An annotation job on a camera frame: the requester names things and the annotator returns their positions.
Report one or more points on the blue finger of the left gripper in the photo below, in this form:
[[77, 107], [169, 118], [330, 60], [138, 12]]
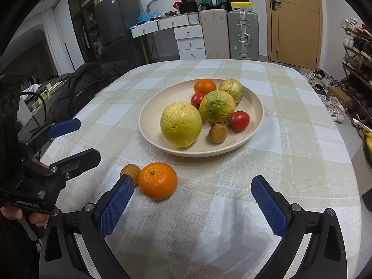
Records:
[[39, 136]]

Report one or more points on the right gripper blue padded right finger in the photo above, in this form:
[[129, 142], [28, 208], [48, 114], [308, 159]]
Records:
[[325, 255]]

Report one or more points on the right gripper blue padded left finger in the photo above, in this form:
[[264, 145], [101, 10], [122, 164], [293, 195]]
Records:
[[60, 255]]

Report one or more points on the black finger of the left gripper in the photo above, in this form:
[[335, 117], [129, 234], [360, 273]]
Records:
[[73, 166]]

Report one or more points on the brown longan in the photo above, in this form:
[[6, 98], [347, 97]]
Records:
[[218, 133], [133, 171]]

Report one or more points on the large orange tangerine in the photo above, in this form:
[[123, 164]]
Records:
[[157, 181]]

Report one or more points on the smooth yellow large fruit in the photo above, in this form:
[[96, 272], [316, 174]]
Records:
[[181, 124]]

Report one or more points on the cherry tomato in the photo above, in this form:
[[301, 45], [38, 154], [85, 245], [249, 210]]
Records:
[[238, 121], [197, 99]]

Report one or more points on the small orange tangerine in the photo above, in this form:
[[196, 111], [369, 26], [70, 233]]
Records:
[[204, 86]]

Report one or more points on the yellow green guava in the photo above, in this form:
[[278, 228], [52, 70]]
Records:
[[217, 106]]

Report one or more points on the wrinkled golden passion fruit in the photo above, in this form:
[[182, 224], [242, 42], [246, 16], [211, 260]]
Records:
[[232, 87]]

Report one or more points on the person's left hand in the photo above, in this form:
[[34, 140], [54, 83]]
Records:
[[14, 213]]

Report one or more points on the black jacket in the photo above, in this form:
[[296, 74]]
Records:
[[81, 87]]

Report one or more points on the cream round plate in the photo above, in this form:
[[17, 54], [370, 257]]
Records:
[[150, 116]]

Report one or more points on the white trash bin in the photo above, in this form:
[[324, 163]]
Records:
[[366, 146]]

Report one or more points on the checkered beige tablecloth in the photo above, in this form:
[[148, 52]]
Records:
[[211, 227]]

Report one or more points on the dark tall cabinet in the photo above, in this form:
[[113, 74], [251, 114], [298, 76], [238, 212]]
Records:
[[86, 30]]

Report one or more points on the dark grey refrigerator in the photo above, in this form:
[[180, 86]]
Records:
[[115, 17]]

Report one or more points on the white green sneaker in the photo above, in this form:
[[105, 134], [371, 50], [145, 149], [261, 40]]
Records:
[[334, 107]]

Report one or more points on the white drawer desk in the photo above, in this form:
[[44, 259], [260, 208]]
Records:
[[173, 38]]

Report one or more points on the wooden shoe rack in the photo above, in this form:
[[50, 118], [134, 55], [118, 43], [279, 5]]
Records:
[[357, 67]]

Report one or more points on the beige suitcase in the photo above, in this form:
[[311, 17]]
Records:
[[215, 32]]

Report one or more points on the silver suitcase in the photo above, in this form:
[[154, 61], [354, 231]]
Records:
[[243, 29]]

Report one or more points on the wooden door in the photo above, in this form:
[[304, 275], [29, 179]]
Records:
[[294, 32]]

